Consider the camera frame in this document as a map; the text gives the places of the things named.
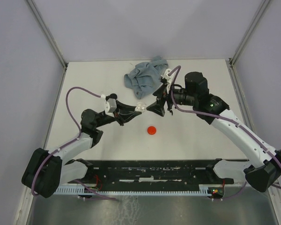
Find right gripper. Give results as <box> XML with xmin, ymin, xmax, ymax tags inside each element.
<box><xmin>146</xmin><ymin>81</ymin><xmax>197</xmax><ymax>117</ymax></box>

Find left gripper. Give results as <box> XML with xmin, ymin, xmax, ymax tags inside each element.
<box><xmin>95</xmin><ymin>100</ymin><xmax>141</xmax><ymax>128</ymax></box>

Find orange round charging case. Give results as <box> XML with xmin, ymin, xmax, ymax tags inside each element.
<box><xmin>147</xmin><ymin>126</ymin><xmax>157</xmax><ymax>135</ymax></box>

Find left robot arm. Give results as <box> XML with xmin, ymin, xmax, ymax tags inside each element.
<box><xmin>21</xmin><ymin>98</ymin><xmax>146</xmax><ymax>198</ymax></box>

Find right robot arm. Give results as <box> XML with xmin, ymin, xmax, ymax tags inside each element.
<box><xmin>147</xmin><ymin>72</ymin><xmax>281</xmax><ymax>192</ymax></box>

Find crumpled blue denim cloth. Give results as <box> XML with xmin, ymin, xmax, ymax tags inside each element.
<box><xmin>124</xmin><ymin>56</ymin><xmax>169</xmax><ymax>99</ymax></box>

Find small green circuit board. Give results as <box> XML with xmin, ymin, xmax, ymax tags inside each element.
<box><xmin>210</xmin><ymin>187</ymin><xmax>225</xmax><ymax>198</ymax></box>

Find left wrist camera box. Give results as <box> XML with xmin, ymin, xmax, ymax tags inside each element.
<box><xmin>104</xmin><ymin>98</ymin><xmax>117</xmax><ymax>117</ymax></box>

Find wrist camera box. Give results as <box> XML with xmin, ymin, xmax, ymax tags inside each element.
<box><xmin>104</xmin><ymin>98</ymin><xmax>117</xmax><ymax>117</ymax></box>
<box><xmin>161</xmin><ymin>68</ymin><xmax>174</xmax><ymax>94</ymax></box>

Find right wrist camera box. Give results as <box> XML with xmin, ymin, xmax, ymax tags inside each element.
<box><xmin>161</xmin><ymin>68</ymin><xmax>174</xmax><ymax>94</ymax></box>

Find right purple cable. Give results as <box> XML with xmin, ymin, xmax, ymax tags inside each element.
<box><xmin>167</xmin><ymin>65</ymin><xmax>281</xmax><ymax>202</ymax></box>

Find purple cable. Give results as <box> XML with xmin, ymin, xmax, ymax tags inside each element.
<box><xmin>30</xmin><ymin>86</ymin><xmax>119</xmax><ymax>202</ymax></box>
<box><xmin>167</xmin><ymin>65</ymin><xmax>281</xmax><ymax>202</ymax></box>

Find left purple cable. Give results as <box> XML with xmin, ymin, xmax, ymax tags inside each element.
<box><xmin>30</xmin><ymin>86</ymin><xmax>119</xmax><ymax>202</ymax></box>

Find white slotted cable duct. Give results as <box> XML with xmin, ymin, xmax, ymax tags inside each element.
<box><xmin>54</xmin><ymin>184</ymin><xmax>214</xmax><ymax>197</ymax></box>

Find aluminium frame post left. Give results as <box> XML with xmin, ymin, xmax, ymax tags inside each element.
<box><xmin>25</xmin><ymin>0</ymin><xmax>68</xmax><ymax>68</ymax></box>

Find aluminium frame post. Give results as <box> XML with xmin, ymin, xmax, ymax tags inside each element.
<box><xmin>25</xmin><ymin>0</ymin><xmax>68</xmax><ymax>68</ymax></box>
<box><xmin>229</xmin><ymin>0</ymin><xmax>273</xmax><ymax>67</ymax></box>

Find aluminium frame post right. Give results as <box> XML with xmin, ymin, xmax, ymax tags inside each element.
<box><xmin>229</xmin><ymin>0</ymin><xmax>273</xmax><ymax>67</ymax></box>

